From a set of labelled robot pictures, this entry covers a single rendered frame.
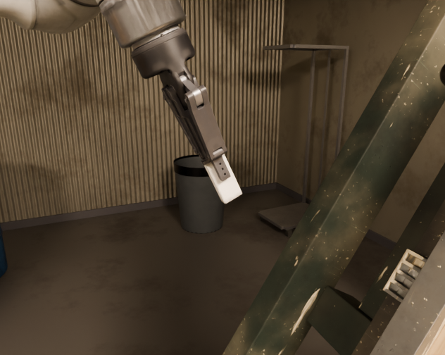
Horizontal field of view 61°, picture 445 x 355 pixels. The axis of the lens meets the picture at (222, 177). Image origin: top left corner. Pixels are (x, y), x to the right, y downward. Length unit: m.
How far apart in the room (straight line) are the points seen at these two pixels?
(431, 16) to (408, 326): 0.53
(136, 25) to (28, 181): 3.71
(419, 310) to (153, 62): 0.46
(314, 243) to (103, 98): 3.47
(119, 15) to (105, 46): 3.53
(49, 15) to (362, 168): 0.54
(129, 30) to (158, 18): 0.04
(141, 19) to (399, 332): 0.50
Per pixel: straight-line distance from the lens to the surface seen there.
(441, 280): 0.57
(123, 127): 4.07
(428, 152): 3.27
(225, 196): 0.54
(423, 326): 0.57
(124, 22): 0.47
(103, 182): 4.16
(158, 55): 0.47
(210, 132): 0.47
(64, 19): 0.59
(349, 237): 0.75
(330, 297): 0.76
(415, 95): 0.77
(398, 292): 0.64
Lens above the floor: 1.55
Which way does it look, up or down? 17 degrees down
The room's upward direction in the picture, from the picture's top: straight up
